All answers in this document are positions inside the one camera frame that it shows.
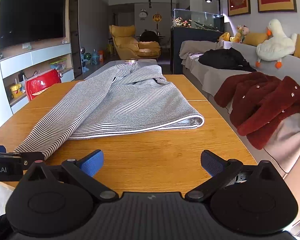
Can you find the yellow lounge chair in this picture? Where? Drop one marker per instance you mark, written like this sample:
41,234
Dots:
125,40

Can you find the black router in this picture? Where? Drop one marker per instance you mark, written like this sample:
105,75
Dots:
21,77

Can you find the beige sofa blanket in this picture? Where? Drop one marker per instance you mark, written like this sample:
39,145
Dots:
210,77

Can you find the yellow round wall ornament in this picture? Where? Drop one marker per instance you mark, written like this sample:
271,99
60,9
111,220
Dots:
156,18

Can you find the plush doll toy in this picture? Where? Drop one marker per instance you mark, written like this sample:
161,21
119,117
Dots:
240,33

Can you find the black jacket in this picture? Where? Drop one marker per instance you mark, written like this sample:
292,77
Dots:
222,58

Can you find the yellow bag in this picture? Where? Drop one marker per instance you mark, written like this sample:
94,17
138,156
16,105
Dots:
110,49

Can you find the black hanging ornament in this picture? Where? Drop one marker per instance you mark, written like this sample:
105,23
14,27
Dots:
150,3

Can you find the watermelon ball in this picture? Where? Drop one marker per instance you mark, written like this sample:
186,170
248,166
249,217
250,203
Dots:
87,56

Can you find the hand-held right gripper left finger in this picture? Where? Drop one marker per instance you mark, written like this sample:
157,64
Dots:
92,162

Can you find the orange container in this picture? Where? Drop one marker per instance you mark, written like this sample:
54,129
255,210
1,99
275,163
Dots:
101,57

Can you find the clear box with green lid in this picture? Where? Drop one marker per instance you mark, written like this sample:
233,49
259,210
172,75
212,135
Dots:
58,65

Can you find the yellow toy container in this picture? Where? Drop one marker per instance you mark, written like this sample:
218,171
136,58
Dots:
16,91

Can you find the striped knit garment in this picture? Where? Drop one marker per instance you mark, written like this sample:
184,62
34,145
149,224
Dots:
115,105

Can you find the red fuzzy coat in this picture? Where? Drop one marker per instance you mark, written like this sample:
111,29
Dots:
255,97

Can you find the yellow plush toy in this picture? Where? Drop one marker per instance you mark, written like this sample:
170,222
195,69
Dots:
224,37

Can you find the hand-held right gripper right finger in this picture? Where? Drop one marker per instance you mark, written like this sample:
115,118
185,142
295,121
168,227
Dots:
211,163

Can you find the black fish tank cabinet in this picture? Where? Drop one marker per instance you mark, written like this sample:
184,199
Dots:
176,52

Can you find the white wooden television cabinet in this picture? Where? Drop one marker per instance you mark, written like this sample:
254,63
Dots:
47,53

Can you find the silver-headed toy figure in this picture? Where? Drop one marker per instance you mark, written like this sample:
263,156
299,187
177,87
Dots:
83,50

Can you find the grey sofa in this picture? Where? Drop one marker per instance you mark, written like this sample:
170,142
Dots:
290,62

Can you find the blue water bottle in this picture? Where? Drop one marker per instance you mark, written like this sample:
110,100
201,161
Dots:
94,58

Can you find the panda wall clock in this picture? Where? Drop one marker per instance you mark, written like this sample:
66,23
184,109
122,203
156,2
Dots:
143,14

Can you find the black dining chair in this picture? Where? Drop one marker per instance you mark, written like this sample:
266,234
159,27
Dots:
148,36

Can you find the white marble coffee table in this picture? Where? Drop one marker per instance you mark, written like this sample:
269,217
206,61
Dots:
100,70

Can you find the white duck plush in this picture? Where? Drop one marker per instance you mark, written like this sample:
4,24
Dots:
275,46

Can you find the glass jar with gold lid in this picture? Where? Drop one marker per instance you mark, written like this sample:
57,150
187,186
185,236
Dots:
131,61

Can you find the glass fish tank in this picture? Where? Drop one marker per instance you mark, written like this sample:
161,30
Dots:
202,17

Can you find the black flat television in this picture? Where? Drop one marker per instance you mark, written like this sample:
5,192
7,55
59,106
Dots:
32,12

